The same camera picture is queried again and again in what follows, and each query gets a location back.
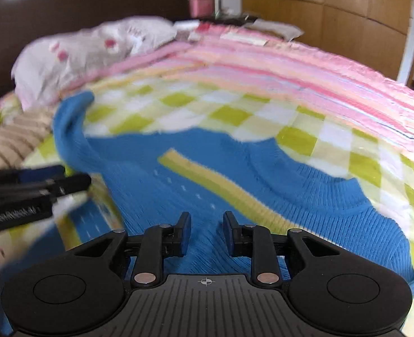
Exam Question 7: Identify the pink box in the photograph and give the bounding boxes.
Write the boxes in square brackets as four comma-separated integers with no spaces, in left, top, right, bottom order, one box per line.
[189,0,215,18]

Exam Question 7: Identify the white pillow with pink print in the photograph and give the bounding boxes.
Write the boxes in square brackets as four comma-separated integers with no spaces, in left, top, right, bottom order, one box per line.
[12,16,177,109]

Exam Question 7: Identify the white cloth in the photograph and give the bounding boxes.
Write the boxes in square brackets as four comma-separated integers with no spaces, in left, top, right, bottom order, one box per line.
[252,19,304,41]

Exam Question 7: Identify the beige striped cloth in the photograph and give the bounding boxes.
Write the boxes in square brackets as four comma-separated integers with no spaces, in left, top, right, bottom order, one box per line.
[0,109,55,172]

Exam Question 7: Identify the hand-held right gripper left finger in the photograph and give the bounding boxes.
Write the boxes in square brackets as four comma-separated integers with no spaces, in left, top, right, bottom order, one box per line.
[66,211,192,288]

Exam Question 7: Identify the white flat box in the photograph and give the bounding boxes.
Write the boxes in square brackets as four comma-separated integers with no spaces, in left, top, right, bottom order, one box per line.
[221,31,268,47]

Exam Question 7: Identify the wooden wardrobe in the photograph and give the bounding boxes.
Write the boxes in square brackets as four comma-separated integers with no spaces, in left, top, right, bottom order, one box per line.
[242,0,414,85]

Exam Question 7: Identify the pink striped blanket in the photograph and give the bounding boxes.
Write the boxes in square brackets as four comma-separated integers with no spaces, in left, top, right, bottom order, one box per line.
[63,21,414,169]

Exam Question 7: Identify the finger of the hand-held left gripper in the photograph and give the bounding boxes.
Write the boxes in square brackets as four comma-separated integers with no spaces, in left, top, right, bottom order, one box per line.
[0,174,92,203]
[0,165,66,187]

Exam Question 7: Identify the yellow-green checked bedsheet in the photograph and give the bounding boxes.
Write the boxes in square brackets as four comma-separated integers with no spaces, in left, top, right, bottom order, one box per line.
[0,74,414,337]

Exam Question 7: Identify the blue knit sweater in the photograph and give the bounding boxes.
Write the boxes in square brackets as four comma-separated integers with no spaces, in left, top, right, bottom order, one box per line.
[0,91,414,337]

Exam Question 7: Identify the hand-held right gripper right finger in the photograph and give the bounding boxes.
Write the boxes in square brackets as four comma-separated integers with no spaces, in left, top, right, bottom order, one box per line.
[223,211,348,286]

